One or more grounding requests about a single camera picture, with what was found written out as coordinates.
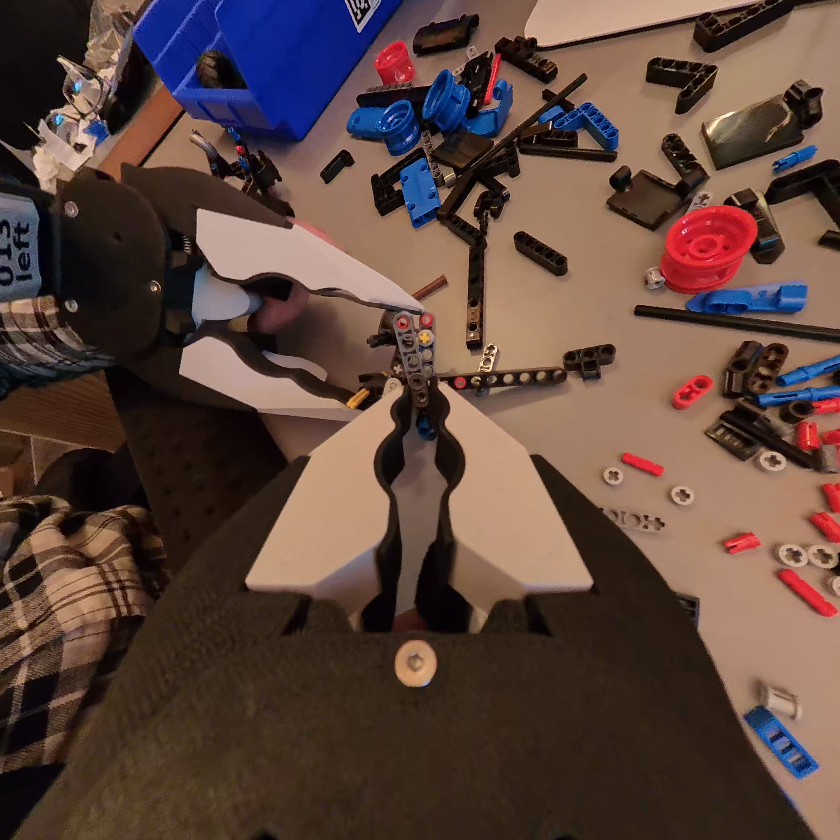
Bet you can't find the person's plaid shirt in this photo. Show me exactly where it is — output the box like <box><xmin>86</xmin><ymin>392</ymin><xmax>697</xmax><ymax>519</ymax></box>
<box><xmin>0</xmin><ymin>495</ymin><xmax>172</xmax><ymax>775</ymax></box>

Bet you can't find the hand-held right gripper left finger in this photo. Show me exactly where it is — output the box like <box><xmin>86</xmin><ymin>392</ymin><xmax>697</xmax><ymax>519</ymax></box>
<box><xmin>243</xmin><ymin>386</ymin><xmax>403</xmax><ymax>632</ymax></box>

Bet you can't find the grey desk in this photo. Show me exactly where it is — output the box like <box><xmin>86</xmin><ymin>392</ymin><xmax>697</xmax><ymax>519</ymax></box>
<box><xmin>141</xmin><ymin>0</ymin><xmax>840</xmax><ymax>821</ymax></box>

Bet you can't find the black hinged toy panel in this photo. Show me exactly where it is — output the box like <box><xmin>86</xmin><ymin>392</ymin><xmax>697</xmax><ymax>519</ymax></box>
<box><xmin>605</xmin><ymin>165</ymin><xmax>691</xmax><ymax>232</ymax></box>
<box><xmin>700</xmin><ymin>80</ymin><xmax>824</xmax><ymax>173</ymax></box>

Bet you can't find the small black toy subassembly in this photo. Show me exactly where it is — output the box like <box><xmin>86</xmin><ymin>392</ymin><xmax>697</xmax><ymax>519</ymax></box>
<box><xmin>189</xmin><ymin>128</ymin><xmax>294</xmax><ymax>217</ymax></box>

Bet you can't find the blue grille toy tile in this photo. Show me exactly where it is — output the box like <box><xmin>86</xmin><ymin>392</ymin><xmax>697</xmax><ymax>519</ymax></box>
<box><xmin>743</xmin><ymin>705</ymin><xmax>820</xmax><ymax>781</ymax></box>

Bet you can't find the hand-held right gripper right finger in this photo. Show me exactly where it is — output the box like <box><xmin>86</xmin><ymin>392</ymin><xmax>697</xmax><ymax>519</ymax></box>
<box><xmin>419</xmin><ymin>382</ymin><xmax>595</xmax><ymax>632</ymax></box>

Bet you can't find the blue flat toy panel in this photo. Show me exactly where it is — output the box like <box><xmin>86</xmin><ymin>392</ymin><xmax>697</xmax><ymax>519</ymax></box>
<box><xmin>398</xmin><ymin>159</ymin><xmax>442</xmax><ymax>229</ymax></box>

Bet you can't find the blue curved toy panel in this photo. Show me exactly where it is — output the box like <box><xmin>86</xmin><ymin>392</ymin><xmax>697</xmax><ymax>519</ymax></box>
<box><xmin>467</xmin><ymin>79</ymin><xmax>514</xmax><ymax>137</ymax></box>

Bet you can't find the white book stand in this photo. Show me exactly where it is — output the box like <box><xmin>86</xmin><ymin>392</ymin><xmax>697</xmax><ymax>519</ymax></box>
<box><xmin>524</xmin><ymin>0</ymin><xmax>762</xmax><ymax>48</ymax></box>

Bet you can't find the pile of small toy pieces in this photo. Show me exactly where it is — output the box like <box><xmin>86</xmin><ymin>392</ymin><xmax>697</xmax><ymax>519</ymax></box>
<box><xmin>600</xmin><ymin>340</ymin><xmax>840</xmax><ymax>621</ymax></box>

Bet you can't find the blue toy wheel hub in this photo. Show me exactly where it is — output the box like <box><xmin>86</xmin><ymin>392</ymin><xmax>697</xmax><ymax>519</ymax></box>
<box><xmin>422</xmin><ymin>69</ymin><xmax>472</xmax><ymax>135</ymax></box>
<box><xmin>377</xmin><ymin>100</ymin><xmax>421</xmax><ymax>157</ymax></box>

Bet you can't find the black toy bracket frame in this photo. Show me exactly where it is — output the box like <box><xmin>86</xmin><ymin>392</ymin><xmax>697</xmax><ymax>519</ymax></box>
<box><xmin>763</xmin><ymin>159</ymin><xmax>840</xmax><ymax>252</ymax></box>

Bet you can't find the long black toy axle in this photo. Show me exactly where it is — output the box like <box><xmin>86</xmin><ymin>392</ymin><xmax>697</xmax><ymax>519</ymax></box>
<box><xmin>633</xmin><ymin>304</ymin><xmax>840</xmax><ymax>344</ymax></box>

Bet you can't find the black dotted floor mat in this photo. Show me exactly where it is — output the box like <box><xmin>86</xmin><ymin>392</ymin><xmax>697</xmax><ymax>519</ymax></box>
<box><xmin>108</xmin><ymin>367</ymin><xmax>309</xmax><ymax>572</ymax></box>

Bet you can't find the black short toy beam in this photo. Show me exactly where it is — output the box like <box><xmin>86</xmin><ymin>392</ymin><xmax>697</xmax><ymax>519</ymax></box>
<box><xmin>513</xmin><ymin>231</ymin><xmax>570</xmax><ymax>277</ymax></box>

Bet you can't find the toy brick assembly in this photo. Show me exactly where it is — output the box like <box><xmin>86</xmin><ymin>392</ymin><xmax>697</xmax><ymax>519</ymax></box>
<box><xmin>357</xmin><ymin>311</ymin><xmax>569</xmax><ymax>439</ymax></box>

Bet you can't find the black toy tire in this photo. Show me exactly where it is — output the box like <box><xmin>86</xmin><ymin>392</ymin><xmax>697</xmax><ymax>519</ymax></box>
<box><xmin>197</xmin><ymin>51</ymin><xmax>247</xmax><ymax>89</ymax></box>

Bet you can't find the person's left forearm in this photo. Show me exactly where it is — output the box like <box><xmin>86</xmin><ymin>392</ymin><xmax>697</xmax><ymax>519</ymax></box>
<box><xmin>0</xmin><ymin>295</ymin><xmax>116</xmax><ymax>395</ymax></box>

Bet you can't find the red toy wheel hub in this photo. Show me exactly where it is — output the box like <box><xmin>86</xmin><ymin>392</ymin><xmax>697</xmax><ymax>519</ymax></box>
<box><xmin>374</xmin><ymin>41</ymin><xmax>416</xmax><ymax>85</ymax></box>
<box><xmin>658</xmin><ymin>205</ymin><xmax>760</xmax><ymax>295</ymax></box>

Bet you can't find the black curved toy panel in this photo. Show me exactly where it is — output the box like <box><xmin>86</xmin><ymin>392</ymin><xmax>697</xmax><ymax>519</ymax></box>
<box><xmin>412</xmin><ymin>14</ymin><xmax>481</xmax><ymax>55</ymax></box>

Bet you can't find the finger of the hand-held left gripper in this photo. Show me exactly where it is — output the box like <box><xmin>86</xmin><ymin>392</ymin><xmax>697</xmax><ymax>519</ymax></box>
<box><xmin>177</xmin><ymin>319</ymin><xmax>365</xmax><ymax>422</ymax></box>
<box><xmin>196</xmin><ymin>209</ymin><xmax>425</xmax><ymax>313</ymax></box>

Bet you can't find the white toy bushing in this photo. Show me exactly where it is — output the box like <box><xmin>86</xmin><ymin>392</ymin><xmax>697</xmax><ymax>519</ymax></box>
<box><xmin>758</xmin><ymin>684</ymin><xmax>803</xmax><ymax>719</ymax></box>

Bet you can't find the black angled toy beam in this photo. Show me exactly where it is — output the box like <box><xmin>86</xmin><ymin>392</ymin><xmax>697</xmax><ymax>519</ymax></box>
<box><xmin>692</xmin><ymin>0</ymin><xmax>798</xmax><ymax>55</ymax></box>
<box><xmin>644</xmin><ymin>56</ymin><xmax>719</xmax><ymax>116</ymax></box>

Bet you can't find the black toy connector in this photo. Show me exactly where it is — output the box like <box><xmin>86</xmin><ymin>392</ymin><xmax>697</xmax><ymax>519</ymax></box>
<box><xmin>562</xmin><ymin>344</ymin><xmax>618</xmax><ymax>382</ymax></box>

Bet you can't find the blue tapered toy piece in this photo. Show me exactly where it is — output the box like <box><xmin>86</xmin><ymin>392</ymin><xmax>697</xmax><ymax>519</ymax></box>
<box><xmin>684</xmin><ymin>281</ymin><xmax>809</xmax><ymax>316</ymax></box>

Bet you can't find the crumpled clear plastic bag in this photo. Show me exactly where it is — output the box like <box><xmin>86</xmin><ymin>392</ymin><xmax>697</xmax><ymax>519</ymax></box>
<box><xmin>29</xmin><ymin>52</ymin><xmax>112</xmax><ymax>175</ymax></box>

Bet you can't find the person's left hand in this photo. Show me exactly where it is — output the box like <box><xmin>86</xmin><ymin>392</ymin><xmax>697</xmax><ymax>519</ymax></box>
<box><xmin>251</xmin><ymin>285</ymin><xmax>311</xmax><ymax>336</ymax></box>

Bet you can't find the long black toy beam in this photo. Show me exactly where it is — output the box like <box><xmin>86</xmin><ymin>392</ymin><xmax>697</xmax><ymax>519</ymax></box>
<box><xmin>463</xmin><ymin>238</ymin><xmax>488</xmax><ymax>350</ymax></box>

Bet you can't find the black thin toy beam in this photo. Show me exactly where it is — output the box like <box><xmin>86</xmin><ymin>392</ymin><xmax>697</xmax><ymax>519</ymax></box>
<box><xmin>660</xmin><ymin>133</ymin><xmax>711</xmax><ymax>196</ymax></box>

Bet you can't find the blue storage bin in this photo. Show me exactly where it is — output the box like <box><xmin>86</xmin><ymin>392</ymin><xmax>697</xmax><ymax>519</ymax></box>
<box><xmin>131</xmin><ymin>0</ymin><xmax>404</xmax><ymax>142</ymax></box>

